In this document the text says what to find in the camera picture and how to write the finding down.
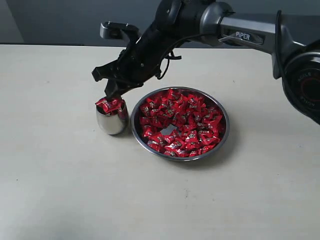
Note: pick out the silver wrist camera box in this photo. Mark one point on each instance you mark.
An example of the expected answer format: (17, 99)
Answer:
(118, 31)

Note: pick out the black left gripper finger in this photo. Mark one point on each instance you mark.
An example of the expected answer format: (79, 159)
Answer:
(108, 71)

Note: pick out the round steel bowl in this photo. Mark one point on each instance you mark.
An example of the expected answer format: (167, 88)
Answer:
(140, 141)

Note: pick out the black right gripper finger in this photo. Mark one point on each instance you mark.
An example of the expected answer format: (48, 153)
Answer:
(118, 87)

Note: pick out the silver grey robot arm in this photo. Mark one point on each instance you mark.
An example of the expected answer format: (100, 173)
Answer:
(292, 41)

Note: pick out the small stainless steel cup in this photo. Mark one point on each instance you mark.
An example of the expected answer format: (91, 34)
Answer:
(113, 125)

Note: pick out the pile of red wrapped candies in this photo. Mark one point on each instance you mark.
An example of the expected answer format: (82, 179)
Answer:
(180, 120)

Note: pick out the red candies inside cup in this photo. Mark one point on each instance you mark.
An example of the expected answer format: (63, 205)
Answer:
(110, 107)

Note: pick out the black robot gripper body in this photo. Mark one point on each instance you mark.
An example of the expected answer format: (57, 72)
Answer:
(174, 20)

